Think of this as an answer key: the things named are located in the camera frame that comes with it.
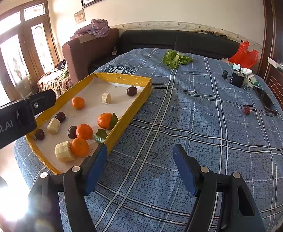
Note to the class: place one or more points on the purple cloth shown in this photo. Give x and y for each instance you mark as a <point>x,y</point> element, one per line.
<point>93,27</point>

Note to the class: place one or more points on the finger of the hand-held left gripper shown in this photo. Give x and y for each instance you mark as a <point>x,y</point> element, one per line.
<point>43,101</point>

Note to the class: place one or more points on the yellow cardboard box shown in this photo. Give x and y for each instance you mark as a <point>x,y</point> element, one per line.
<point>129,117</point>

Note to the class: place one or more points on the dark object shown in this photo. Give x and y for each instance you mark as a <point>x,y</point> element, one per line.
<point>61,64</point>

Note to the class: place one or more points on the dark purple plum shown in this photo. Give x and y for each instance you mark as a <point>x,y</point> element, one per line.
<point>132,91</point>
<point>72,132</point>

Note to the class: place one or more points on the white flat box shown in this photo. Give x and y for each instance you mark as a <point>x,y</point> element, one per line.
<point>275,62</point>

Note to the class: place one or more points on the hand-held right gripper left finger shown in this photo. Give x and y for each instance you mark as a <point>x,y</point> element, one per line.
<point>96,166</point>

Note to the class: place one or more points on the brown armchair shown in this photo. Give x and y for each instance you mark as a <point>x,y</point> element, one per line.
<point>83,53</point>

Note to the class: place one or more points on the patterned cloth covered table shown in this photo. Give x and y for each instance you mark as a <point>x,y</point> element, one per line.
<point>52,79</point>

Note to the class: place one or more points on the black box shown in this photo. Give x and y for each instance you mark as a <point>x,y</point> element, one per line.
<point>237,79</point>

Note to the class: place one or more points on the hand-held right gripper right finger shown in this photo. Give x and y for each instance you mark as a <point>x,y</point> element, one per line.
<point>185,169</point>

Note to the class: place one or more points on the blue plaid blanket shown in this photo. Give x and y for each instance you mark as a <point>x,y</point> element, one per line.
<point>180,116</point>

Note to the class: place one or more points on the small framed picture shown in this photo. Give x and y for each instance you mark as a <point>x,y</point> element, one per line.
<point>79,16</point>

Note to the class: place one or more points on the red plastic bag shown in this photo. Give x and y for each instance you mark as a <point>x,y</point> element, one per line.
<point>244,55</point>

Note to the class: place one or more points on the black smartphone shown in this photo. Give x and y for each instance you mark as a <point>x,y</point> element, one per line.
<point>267,100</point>

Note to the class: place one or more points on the small tangerine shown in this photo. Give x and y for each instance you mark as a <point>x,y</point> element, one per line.
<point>84,131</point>
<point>79,147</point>
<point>78,102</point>

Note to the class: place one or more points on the peeled banana piece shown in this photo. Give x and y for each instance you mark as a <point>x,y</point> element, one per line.
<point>53,126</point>
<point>63,151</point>
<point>106,98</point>

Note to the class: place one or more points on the white plastic bottle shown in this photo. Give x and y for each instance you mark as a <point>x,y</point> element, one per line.
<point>252,80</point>
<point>247,72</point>

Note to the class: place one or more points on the white green packet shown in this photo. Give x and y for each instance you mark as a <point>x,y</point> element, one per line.
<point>235,65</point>

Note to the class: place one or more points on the wooden glass door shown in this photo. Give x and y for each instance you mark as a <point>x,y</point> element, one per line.
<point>23,41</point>

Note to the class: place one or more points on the green lettuce bunch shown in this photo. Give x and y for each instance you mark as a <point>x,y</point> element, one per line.
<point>176,58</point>

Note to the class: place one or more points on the large tangerine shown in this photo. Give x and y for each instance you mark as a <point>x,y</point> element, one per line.
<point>104,120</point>

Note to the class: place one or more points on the green leaf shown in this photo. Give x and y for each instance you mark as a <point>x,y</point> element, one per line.
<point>99,135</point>
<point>114,120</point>

